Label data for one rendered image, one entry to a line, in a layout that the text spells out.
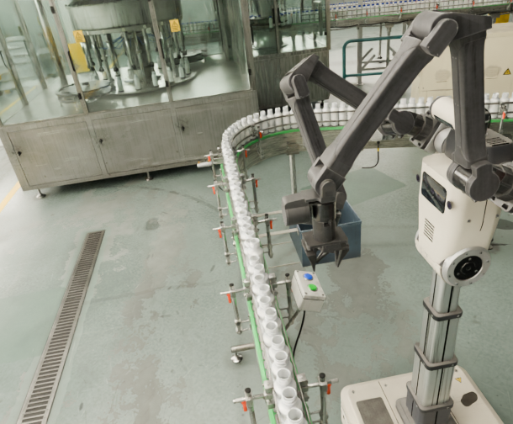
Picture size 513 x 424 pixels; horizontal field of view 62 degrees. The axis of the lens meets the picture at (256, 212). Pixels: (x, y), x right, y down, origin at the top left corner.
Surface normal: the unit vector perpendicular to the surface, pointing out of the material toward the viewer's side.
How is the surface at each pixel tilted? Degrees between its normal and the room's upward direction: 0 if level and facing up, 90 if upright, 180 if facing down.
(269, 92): 90
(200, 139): 90
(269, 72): 90
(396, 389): 0
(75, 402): 0
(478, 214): 90
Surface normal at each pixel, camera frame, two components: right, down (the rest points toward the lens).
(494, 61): -0.16, 0.51
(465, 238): 0.17, 0.63
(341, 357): -0.11, -0.86
